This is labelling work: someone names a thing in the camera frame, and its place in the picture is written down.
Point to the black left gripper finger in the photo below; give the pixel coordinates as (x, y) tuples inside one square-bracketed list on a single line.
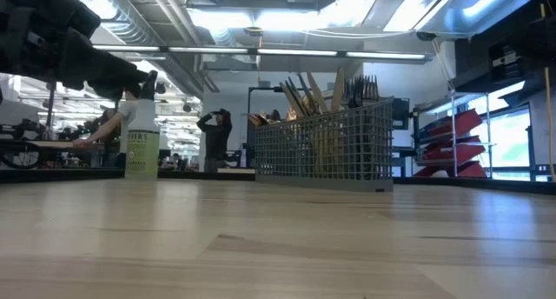
[(115, 91), (100, 66)]

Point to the green spray bottle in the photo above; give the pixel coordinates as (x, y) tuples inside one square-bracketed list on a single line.
[(142, 155)]

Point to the grey mesh cutlery basket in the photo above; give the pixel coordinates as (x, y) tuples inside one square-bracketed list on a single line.
[(304, 147)]

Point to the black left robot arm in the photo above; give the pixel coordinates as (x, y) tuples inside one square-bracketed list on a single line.
[(8, 29)]

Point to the metal shelf rack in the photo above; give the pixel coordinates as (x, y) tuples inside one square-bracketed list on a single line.
[(453, 99)]

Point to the person's hand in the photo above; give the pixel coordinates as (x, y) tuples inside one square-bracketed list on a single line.
[(80, 143)]

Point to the red storage bin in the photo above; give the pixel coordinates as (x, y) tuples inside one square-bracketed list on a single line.
[(465, 151), (469, 169), (460, 123)]

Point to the distant work table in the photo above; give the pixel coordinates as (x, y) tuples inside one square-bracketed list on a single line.
[(43, 146)]

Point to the distant person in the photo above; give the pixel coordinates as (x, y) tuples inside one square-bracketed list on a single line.
[(177, 160)]

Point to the black monitor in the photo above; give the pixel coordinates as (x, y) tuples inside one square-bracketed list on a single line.
[(401, 114)]

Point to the long ceiling light tube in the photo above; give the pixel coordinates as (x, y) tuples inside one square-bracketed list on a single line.
[(382, 55)]

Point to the distant black device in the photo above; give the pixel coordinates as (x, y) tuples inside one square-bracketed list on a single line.
[(238, 156)]

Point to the round ceiling fixture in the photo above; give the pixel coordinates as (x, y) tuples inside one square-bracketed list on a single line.
[(253, 30)]

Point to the large silver ceiling duct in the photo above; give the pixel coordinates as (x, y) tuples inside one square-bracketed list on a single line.
[(491, 8)]

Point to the black ceiling camera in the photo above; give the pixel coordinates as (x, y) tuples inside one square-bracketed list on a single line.
[(425, 36)]

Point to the black stand frame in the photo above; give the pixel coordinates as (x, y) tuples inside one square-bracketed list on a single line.
[(265, 89)]

